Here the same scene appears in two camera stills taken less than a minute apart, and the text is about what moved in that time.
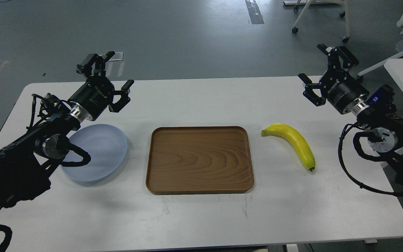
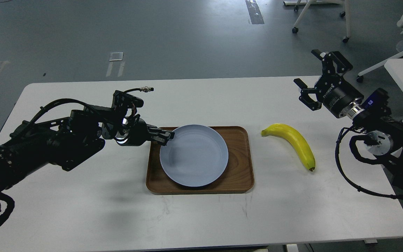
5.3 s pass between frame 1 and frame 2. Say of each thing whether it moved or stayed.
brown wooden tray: stayed
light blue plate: moved
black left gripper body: moved
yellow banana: stayed
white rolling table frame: stayed
